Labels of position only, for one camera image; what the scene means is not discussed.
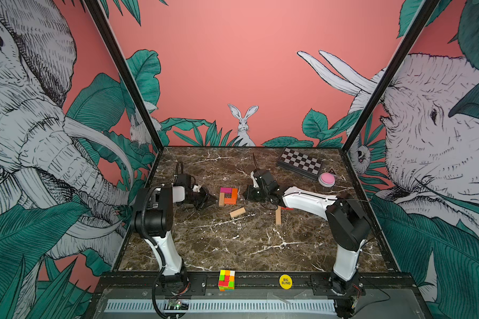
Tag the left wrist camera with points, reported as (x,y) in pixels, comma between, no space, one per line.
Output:
(187,181)

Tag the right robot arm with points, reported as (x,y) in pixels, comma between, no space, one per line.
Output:
(348,223)

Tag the white perforated strip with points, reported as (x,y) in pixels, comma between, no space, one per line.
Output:
(219,306)

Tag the pink round button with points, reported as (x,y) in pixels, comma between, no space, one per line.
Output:
(326,180)

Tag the folded checkered chess board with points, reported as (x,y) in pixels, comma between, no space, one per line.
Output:
(300,163)

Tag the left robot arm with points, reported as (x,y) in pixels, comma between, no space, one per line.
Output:
(153,219)

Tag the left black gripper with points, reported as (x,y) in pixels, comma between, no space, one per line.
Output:
(205,198)

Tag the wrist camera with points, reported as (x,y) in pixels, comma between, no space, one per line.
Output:
(264,180)
(187,181)

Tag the yellow big blind chip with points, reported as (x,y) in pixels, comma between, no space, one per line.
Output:
(286,282)

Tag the colourful puzzle cube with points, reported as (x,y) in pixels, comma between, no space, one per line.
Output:
(226,280)

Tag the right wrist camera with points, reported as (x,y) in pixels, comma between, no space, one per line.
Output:
(264,180)

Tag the small circuit board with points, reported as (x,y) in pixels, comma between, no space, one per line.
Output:
(177,305)

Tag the black front rail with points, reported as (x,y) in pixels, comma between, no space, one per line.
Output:
(200,283)

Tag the natural wood block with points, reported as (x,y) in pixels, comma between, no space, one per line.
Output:
(278,216)
(221,199)
(238,212)

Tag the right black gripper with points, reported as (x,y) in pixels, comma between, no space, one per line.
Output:
(249,191)

